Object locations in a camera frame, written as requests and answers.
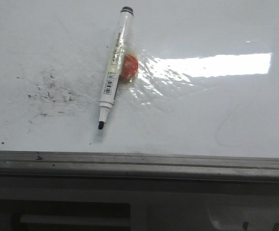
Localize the grey metal table frame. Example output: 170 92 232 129
0 177 279 231

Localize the white whiteboard marker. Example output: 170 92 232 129
98 6 134 130

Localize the red round magnet taped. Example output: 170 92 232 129
119 49 139 84

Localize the grey aluminium whiteboard frame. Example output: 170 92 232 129
0 151 279 182

